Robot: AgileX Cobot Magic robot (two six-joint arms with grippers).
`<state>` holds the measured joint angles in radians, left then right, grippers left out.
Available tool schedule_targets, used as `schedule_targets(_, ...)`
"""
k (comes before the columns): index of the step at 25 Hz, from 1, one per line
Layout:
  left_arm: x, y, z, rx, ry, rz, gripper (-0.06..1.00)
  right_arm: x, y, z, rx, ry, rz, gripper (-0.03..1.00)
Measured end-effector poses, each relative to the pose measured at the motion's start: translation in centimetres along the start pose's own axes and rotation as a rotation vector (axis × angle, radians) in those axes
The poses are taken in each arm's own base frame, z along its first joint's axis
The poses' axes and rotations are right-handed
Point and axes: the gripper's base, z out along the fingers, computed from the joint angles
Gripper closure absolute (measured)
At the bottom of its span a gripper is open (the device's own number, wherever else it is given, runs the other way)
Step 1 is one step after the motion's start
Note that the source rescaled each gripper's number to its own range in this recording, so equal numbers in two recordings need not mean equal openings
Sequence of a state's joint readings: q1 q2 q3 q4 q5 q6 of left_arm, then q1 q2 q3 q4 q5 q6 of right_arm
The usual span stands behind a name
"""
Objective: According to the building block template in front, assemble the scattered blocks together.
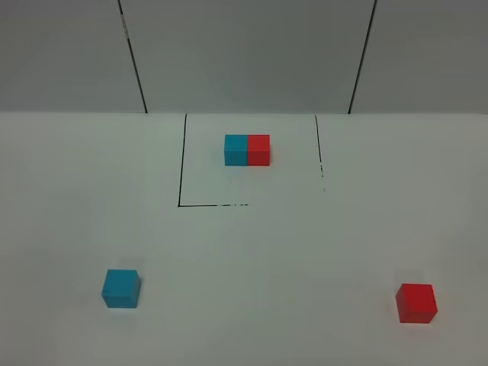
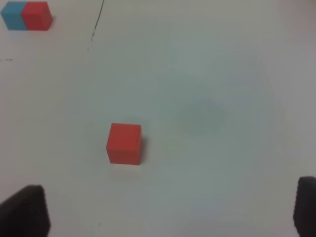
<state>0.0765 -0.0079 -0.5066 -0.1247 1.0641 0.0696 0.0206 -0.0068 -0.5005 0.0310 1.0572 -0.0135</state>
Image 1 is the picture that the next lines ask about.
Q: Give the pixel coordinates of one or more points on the red template cube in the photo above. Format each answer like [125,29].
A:
[258,150]

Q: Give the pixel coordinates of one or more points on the blue template cube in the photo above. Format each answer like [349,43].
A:
[235,150]

